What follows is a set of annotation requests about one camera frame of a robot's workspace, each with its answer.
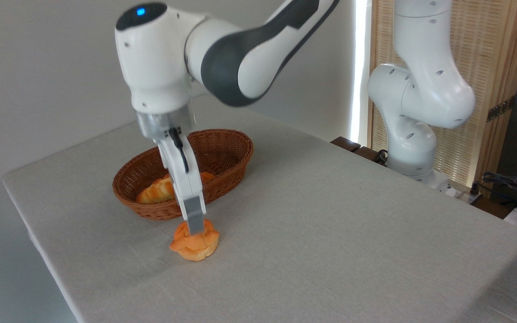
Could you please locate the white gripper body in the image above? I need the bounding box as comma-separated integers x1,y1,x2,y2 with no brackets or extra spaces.
157,133,206,201

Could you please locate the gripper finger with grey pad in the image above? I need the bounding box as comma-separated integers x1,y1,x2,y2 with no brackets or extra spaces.
177,194,207,236

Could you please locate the round orange bread bun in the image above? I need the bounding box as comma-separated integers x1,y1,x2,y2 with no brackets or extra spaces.
169,219,220,262

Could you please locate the long braided bread loaf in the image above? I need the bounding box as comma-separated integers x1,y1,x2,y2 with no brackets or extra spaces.
136,172,215,205

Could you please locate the brown woven wicker basket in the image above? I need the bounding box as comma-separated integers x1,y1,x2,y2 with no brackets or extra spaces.
112,129,254,221

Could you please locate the light grey tablecloth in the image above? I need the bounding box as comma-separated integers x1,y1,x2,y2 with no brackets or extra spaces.
2,105,517,323

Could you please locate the dark brown wooden furniture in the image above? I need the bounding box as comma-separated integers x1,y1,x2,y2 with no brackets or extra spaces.
330,136,388,167

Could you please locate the dark metal screen hinge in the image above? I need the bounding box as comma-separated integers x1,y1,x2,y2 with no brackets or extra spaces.
486,96,516,122

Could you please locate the light wooden folding screen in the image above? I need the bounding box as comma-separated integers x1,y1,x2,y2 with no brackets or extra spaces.
368,0,517,189

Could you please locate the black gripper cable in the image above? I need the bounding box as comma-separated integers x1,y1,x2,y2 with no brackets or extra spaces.
169,128,190,174

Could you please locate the black cable bundle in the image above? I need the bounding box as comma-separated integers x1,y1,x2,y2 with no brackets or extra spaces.
470,172,517,211

